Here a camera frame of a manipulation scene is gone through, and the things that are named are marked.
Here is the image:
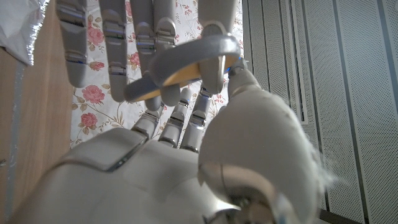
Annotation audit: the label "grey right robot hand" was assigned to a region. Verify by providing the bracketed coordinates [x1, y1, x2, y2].
[9, 57, 326, 224]

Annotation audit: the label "grey orange handled scissors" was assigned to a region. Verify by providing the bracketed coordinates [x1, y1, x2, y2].
[124, 34, 242, 103]

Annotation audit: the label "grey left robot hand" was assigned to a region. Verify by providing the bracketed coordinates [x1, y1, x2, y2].
[55, 0, 241, 112]

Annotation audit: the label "crumpled aluminum foil sheet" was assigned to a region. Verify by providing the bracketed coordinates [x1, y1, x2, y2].
[0, 0, 50, 67]

